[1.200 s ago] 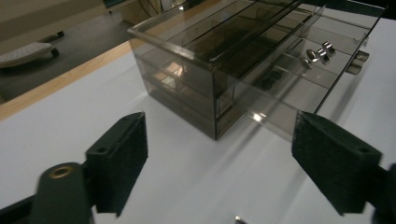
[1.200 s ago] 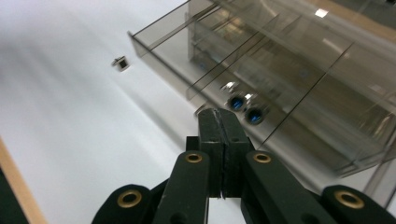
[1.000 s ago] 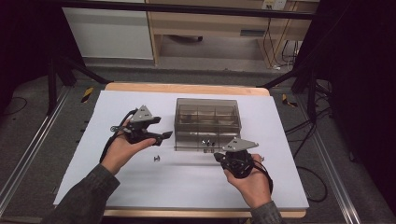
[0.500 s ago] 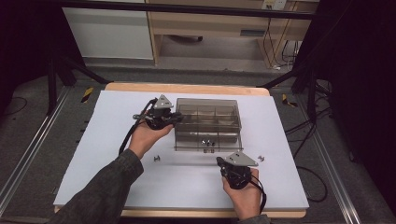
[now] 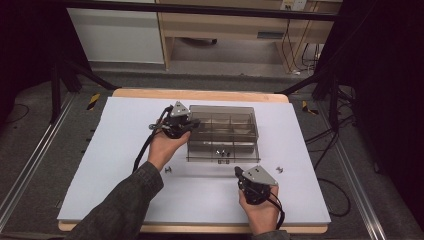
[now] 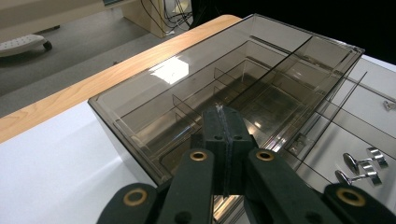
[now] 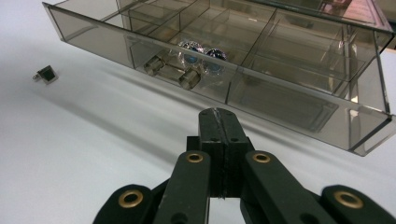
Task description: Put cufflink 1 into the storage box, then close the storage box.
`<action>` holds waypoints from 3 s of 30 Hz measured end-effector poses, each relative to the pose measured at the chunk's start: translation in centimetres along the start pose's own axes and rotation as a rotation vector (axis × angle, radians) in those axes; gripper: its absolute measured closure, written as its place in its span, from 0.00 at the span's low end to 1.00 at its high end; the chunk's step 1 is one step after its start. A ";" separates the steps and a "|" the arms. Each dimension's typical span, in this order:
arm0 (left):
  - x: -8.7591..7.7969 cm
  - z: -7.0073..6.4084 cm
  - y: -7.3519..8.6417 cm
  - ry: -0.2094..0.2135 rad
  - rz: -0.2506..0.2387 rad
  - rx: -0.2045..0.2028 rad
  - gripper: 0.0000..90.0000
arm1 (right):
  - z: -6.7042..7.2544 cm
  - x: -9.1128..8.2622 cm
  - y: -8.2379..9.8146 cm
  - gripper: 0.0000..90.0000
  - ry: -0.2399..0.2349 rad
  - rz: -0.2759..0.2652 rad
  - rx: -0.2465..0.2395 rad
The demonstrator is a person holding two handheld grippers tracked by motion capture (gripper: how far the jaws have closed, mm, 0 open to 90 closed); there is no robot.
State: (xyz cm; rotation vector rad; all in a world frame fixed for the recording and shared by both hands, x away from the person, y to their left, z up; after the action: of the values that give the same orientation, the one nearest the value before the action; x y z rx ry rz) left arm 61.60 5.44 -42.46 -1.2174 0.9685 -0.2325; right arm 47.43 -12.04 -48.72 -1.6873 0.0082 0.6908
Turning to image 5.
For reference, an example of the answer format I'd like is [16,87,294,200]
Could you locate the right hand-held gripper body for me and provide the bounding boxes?
[238,165,279,206]

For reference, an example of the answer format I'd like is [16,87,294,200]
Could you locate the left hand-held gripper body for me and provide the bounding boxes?
[149,100,193,139]

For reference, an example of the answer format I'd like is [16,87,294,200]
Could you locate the smoky transparent drawer cabinet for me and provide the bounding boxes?
[186,104,260,148]

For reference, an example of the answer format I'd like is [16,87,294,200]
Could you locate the person's left hand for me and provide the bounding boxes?
[148,129,192,173]

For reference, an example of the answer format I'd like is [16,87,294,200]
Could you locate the person's right hand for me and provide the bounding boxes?
[238,185,281,236]

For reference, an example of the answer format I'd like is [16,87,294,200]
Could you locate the wooden table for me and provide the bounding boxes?
[57,87,329,234]

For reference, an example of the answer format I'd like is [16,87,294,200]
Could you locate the white table board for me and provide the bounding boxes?
[57,96,332,225]

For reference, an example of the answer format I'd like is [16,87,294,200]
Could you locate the yellow black floor tape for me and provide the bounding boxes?
[301,100,320,116]
[86,93,101,111]

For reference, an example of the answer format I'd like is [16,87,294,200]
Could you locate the wooden desk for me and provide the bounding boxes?
[155,0,342,74]

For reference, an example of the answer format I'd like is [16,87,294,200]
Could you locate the white cabinet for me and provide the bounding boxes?
[66,6,165,65]

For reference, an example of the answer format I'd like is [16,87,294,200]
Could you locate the black metal stand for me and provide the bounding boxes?
[274,70,342,132]
[49,58,118,125]

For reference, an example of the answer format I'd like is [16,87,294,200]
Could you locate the white power strip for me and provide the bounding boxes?
[280,0,308,11]

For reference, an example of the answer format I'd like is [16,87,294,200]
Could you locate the black curtain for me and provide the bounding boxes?
[0,0,69,118]
[318,0,424,229]

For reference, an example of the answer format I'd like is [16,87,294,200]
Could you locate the right hand-held gripper cable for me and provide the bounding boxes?
[266,191,286,231]

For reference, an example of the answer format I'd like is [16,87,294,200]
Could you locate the hand-held gripper cable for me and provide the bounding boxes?
[266,191,286,231]
[132,105,174,174]

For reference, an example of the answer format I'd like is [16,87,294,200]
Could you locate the left hand-held gripper cable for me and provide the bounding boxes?
[132,105,174,174]

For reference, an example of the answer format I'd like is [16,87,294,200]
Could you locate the black floor cable loop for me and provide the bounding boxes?
[316,177,352,218]

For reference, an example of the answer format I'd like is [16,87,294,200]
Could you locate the bundle of black floor cables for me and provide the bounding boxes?
[304,84,358,171]

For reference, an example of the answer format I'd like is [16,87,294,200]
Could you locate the metal floor rail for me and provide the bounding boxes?
[317,99,388,240]
[0,92,76,232]

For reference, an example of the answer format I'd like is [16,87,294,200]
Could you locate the black horizontal frame bar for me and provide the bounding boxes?
[62,0,338,22]

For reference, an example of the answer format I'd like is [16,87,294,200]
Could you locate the cables under desk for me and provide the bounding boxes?
[280,19,322,75]

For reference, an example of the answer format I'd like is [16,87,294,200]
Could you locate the thin black floor cable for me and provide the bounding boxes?
[0,103,31,126]

